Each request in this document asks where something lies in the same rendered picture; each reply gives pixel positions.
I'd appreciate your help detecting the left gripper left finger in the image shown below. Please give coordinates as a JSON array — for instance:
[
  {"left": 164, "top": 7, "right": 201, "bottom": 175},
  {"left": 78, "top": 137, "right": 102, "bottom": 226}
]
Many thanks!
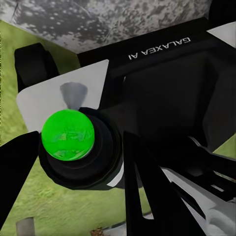
[{"left": 0, "top": 131, "right": 41, "bottom": 230}]

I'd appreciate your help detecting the insectifuge atomizer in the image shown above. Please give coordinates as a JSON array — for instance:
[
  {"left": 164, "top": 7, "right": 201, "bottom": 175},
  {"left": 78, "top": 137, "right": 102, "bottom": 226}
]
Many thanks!
[{"left": 38, "top": 82, "right": 124, "bottom": 190}]

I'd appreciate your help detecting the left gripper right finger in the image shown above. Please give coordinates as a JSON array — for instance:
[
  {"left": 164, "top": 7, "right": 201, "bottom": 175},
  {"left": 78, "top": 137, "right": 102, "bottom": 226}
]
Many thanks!
[{"left": 122, "top": 131, "right": 206, "bottom": 236}]

